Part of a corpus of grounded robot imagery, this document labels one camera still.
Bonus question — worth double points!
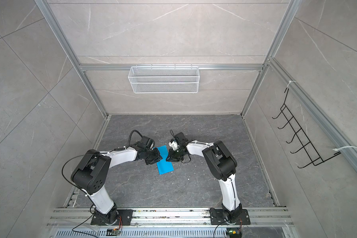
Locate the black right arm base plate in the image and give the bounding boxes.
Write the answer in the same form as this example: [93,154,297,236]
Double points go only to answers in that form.
[209,208,251,225]

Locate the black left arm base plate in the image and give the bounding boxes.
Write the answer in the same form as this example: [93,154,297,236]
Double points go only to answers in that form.
[90,209,133,226]

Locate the aluminium front rail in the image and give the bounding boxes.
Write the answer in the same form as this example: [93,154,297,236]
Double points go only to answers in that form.
[47,207,294,228]

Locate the blue square paper sheet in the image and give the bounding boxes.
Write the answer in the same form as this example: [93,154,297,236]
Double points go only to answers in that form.
[157,145,174,175]

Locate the white wire mesh basket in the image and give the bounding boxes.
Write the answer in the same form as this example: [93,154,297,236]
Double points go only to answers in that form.
[128,66,200,94]

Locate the black wire hook rack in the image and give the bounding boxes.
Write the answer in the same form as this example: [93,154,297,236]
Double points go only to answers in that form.
[272,88,342,169]

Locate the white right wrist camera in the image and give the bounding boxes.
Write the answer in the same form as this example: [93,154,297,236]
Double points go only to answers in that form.
[169,139,179,150]

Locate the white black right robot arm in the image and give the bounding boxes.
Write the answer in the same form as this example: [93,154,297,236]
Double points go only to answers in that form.
[167,132,242,214]

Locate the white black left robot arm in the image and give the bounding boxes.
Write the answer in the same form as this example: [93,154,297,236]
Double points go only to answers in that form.
[70,136,162,215]

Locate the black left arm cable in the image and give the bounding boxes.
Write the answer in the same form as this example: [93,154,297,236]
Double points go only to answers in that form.
[61,129,143,238]

